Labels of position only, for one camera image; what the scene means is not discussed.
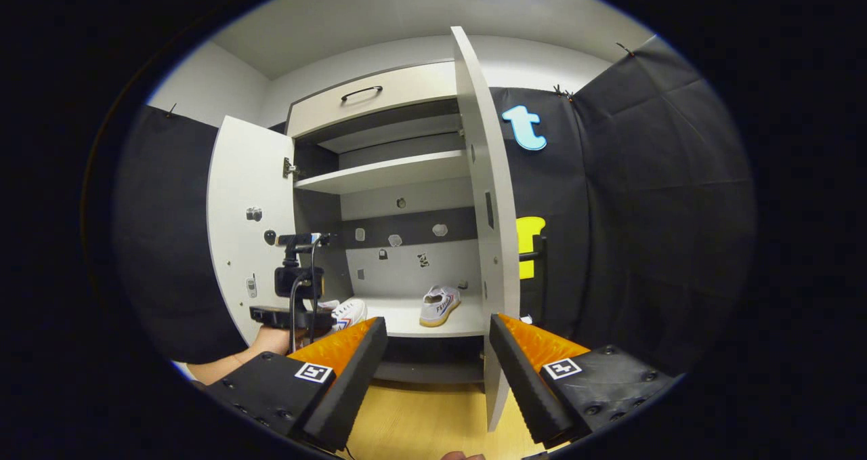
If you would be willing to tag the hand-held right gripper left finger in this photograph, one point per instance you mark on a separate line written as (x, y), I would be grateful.
(349, 385)

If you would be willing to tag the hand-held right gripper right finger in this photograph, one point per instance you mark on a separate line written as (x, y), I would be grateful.
(525, 382)

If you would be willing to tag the white shoe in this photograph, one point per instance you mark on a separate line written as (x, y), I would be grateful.
(439, 305)
(349, 313)

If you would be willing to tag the white cabinet door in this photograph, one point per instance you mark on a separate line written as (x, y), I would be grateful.
(491, 209)
(247, 243)

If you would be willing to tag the white shoe cabinet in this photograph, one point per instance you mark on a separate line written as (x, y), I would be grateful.
(399, 263)

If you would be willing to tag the white cabinet drawer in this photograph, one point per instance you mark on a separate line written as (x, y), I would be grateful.
(406, 94)

